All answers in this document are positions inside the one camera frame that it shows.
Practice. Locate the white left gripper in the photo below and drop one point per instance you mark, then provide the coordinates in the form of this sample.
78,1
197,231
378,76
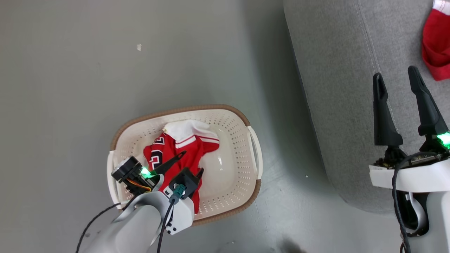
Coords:
182,212

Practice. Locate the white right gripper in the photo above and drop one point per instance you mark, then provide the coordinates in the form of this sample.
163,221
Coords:
422,175

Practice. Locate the red white numbered jersey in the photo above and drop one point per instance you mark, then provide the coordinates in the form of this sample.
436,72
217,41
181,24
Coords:
182,151

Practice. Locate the plain red garment white trim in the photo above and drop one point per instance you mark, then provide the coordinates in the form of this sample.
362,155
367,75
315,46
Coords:
437,45

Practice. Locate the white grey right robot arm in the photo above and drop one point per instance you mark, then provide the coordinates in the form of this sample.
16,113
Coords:
439,225

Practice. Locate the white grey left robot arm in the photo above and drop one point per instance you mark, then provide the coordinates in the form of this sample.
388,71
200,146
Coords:
130,232

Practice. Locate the grey fabric sofa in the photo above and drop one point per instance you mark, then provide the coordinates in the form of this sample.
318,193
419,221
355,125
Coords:
334,88

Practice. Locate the cream perforated laundry basket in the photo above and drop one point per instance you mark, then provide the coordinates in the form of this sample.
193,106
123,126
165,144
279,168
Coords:
232,168

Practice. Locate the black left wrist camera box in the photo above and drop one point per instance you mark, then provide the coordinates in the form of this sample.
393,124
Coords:
184,181

